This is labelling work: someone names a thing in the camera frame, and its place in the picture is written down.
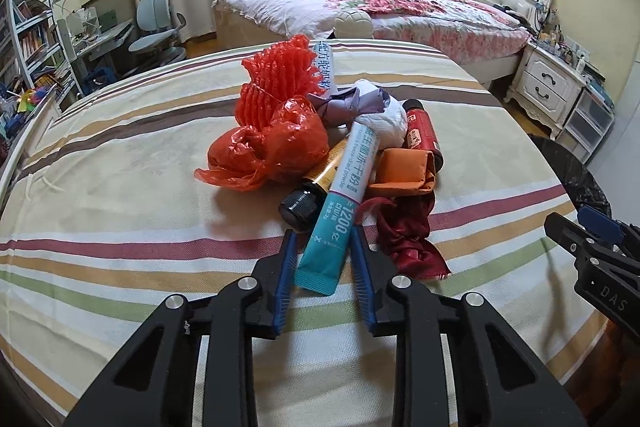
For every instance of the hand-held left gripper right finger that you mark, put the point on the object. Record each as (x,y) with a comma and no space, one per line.
(362,279)

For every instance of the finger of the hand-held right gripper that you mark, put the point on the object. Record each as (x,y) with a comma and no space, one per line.
(567,234)
(600,221)

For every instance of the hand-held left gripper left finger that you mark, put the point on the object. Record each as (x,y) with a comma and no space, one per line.
(282,279)

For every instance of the black lined trash bin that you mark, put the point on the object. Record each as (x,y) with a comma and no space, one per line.
(575,177)

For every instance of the dark red wrapper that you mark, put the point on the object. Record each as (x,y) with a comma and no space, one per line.
(407,232)

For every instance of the teal white tube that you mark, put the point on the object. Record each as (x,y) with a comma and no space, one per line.
(332,217)

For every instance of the amber bottle with black cap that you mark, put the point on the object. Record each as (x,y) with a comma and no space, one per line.
(300,207)

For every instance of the orange packet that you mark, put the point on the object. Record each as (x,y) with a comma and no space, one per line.
(400,169)

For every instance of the red bottle with black cap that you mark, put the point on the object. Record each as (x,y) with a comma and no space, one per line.
(422,132)

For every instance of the plastic drawer unit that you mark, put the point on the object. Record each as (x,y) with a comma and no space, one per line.
(587,117)

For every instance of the red plastic bag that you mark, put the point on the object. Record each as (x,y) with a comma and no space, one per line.
(280,137)

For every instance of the white nightstand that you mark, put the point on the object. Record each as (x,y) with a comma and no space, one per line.
(542,82)

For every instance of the white crumpled tissue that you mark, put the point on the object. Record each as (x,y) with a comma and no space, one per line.
(395,122)

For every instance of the purple crumpled wrapper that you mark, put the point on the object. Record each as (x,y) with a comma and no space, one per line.
(345,107)

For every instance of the striped tablecloth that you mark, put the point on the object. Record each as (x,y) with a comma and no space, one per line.
(125,207)

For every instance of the nightstand clutter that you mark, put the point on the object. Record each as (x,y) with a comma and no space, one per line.
(560,39)

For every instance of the red foam fruit net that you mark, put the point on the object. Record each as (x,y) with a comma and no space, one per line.
(277,72)

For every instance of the cream chair back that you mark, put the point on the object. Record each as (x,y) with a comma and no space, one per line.
(352,24)

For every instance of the blue bag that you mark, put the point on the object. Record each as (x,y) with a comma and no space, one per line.
(100,78)

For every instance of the pale blue desk chair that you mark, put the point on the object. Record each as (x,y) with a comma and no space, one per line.
(160,22)

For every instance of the study desk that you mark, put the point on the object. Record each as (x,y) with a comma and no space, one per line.
(105,39)

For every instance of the colourful toys pile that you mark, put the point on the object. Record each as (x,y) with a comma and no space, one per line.
(25,112)

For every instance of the white bookshelf with books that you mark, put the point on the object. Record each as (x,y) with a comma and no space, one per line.
(30,32)

